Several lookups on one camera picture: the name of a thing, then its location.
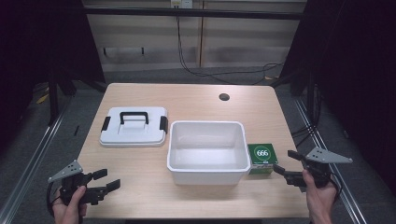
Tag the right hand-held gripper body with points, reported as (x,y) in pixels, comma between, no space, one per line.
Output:
(323,157)

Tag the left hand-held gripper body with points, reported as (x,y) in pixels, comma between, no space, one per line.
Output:
(70,180)

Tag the green and white box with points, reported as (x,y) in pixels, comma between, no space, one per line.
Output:
(263,154)

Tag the white plastic storage bin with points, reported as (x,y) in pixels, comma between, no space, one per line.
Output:
(207,168)

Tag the person's left hand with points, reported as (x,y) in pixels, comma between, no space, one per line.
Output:
(70,213)

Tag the person's right hand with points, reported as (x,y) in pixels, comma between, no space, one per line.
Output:
(320,199)

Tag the small black stick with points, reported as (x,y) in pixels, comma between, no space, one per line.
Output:
(76,130)

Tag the black stand leg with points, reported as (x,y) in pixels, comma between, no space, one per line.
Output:
(53,102)
(309,99)

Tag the yellow floor tape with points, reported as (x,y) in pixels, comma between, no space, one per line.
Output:
(42,98)

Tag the black curtain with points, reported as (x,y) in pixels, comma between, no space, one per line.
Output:
(40,40)
(355,62)

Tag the black horizontal bar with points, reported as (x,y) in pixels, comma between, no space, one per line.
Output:
(193,13)

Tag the metal floor rail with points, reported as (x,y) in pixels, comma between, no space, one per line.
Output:
(330,149)
(34,161)

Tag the white wall power outlet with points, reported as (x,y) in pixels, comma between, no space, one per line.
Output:
(181,3)

